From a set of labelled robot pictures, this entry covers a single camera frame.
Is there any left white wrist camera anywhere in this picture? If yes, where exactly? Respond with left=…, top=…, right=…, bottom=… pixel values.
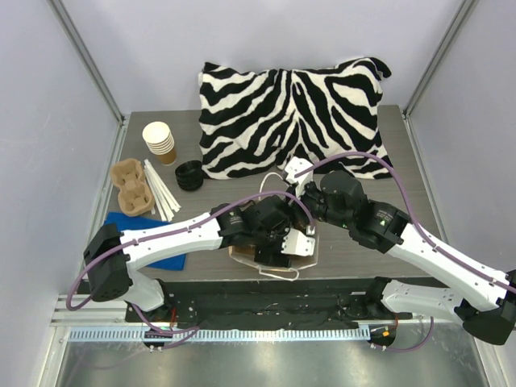
left=281, top=228, right=316, bottom=256

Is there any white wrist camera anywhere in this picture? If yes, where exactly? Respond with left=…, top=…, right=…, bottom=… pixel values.
left=281, top=228, right=316, bottom=256
left=282, top=156, right=314, bottom=198

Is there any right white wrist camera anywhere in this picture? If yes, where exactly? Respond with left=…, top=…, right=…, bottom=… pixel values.
left=282, top=156, right=314, bottom=198

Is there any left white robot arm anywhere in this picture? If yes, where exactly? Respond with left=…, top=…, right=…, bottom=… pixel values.
left=83, top=192, right=300, bottom=322

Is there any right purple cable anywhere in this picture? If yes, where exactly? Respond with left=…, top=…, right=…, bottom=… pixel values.
left=293, top=152, right=516, bottom=352

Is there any white slotted cable duct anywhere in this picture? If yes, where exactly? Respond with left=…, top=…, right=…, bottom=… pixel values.
left=68, top=326, right=370, bottom=343

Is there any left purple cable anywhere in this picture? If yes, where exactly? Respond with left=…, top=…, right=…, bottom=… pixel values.
left=66, top=191, right=318, bottom=348

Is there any cardboard cup carrier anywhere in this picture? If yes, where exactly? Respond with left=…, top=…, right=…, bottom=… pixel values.
left=110, top=158, right=155, bottom=217

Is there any brown paper takeout bag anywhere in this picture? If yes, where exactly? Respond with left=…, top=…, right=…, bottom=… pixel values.
left=227, top=172, right=322, bottom=281

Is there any blue folded cloth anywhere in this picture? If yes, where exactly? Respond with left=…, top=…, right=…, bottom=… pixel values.
left=104, top=211, right=186, bottom=271

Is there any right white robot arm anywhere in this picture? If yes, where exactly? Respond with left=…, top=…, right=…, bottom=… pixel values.
left=296, top=171, right=515, bottom=345

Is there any aluminium frame rail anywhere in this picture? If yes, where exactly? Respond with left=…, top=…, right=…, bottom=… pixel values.
left=51, top=294, right=127, bottom=327

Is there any zebra print pillow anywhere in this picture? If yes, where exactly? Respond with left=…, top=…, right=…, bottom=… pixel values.
left=198, top=56, right=392, bottom=180

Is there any white paper straws bundle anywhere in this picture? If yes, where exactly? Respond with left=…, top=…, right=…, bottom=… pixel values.
left=144, top=159, right=181, bottom=222

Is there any stack of paper cups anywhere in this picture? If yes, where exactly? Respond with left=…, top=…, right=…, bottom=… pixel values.
left=142, top=121, right=177, bottom=165

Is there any stack of black lids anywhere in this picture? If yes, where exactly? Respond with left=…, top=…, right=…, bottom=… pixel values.
left=175, top=160, right=204, bottom=192

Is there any purple cable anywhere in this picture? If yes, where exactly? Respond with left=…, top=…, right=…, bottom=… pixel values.
left=66, top=191, right=318, bottom=348
left=293, top=152, right=516, bottom=352

